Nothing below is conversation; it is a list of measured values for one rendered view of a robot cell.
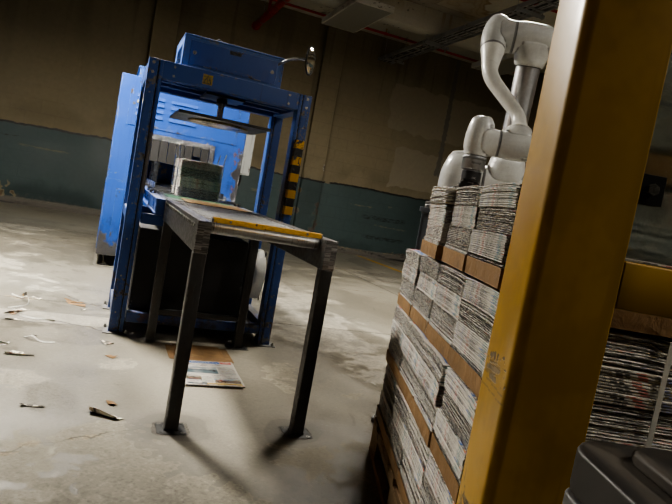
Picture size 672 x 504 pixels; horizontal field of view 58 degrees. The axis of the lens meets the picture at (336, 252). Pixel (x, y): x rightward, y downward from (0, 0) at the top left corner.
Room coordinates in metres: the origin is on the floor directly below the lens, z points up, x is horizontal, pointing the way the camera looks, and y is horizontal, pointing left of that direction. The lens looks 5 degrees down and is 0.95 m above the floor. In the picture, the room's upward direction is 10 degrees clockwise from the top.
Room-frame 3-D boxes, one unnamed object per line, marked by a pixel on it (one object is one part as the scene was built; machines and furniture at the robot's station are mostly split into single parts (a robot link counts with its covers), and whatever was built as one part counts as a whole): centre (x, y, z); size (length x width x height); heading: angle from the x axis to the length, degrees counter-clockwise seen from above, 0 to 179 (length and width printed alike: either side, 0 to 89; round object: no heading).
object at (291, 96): (3.87, 0.87, 1.50); 0.94 x 0.68 x 0.10; 112
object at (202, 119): (3.87, 0.87, 1.30); 0.55 x 0.55 x 0.03; 22
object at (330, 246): (3.01, 0.26, 0.74); 1.34 x 0.05 x 0.12; 22
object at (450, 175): (2.74, -0.48, 1.17); 0.18 x 0.16 x 0.22; 83
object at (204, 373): (2.96, 0.50, 0.01); 0.37 x 0.28 x 0.01; 22
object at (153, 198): (3.87, 0.87, 0.75); 0.70 x 0.65 x 0.10; 22
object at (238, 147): (6.41, 1.82, 1.04); 1.51 x 1.30 x 2.07; 22
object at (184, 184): (4.40, 1.08, 0.93); 0.38 x 0.30 x 0.26; 22
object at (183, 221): (2.83, 0.73, 0.74); 1.34 x 0.05 x 0.12; 22
